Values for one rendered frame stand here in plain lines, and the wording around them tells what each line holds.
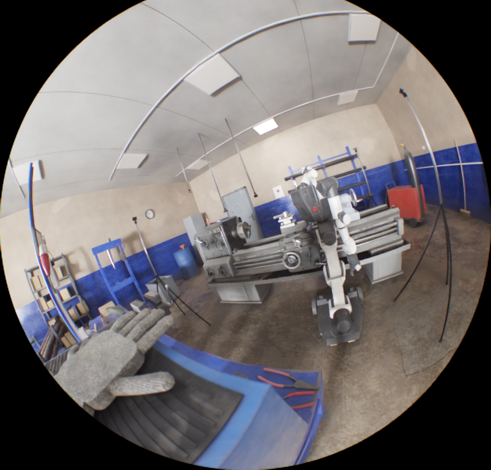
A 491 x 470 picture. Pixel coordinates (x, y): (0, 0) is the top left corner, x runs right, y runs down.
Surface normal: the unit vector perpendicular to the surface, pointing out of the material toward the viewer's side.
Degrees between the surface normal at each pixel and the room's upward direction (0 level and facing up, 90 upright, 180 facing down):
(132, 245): 90
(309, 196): 90
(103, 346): 7
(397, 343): 0
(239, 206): 90
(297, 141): 90
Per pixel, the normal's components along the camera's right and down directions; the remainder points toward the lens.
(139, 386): 0.00, -0.87
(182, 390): -0.34, -0.94
